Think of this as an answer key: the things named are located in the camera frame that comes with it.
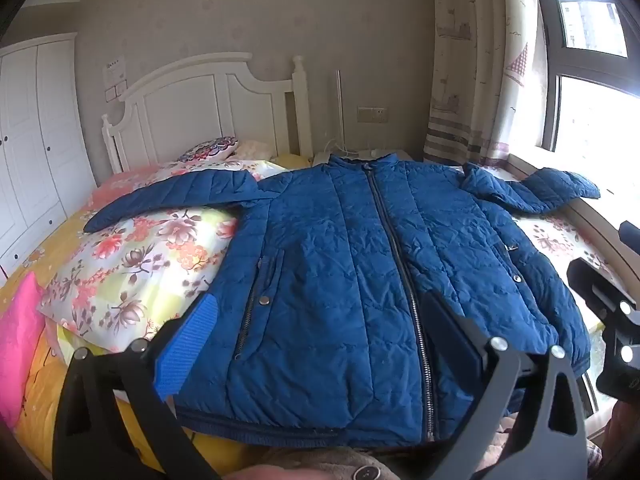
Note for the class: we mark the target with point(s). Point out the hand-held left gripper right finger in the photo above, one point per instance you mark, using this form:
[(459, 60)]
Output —
[(452, 336)]

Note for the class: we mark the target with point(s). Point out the wall power socket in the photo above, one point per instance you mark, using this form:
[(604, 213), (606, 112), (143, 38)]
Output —
[(372, 114)]

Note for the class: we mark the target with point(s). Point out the white bed headboard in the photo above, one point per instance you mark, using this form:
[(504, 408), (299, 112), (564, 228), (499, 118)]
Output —
[(190, 100)]

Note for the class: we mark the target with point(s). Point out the patterned curtain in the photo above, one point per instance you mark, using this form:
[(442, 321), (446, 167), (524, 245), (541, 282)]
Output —
[(465, 60)]

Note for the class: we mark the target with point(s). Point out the dark framed window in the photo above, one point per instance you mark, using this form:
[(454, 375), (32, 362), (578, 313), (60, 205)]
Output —
[(590, 65)]

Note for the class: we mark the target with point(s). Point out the white lamp pole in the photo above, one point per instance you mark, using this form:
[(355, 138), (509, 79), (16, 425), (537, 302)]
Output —
[(339, 110)]

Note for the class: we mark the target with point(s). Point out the pink cloth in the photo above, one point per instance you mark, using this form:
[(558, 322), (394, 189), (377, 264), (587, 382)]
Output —
[(20, 340)]

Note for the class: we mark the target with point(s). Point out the wall light switch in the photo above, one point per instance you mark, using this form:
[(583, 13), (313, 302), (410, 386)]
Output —
[(115, 92)]

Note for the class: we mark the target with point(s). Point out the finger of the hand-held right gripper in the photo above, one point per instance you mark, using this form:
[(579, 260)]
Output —
[(595, 282), (631, 236)]

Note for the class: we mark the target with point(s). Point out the pale pink pillow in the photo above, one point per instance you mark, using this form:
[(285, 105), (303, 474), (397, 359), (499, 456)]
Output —
[(254, 150)]

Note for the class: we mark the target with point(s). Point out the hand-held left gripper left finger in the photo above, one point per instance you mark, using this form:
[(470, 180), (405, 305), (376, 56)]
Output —
[(186, 346)]

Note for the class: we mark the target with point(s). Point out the yellow bed sheet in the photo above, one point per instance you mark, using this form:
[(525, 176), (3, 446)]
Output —
[(45, 385)]

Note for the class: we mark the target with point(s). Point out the colourful patterned pillow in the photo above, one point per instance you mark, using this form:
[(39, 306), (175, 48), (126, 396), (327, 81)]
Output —
[(207, 149)]

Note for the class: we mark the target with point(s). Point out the blue quilted jacket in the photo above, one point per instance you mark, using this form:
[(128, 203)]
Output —
[(325, 260)]

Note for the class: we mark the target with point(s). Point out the white wardrobe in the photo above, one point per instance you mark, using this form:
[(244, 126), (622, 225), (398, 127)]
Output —
[(35, 150)]

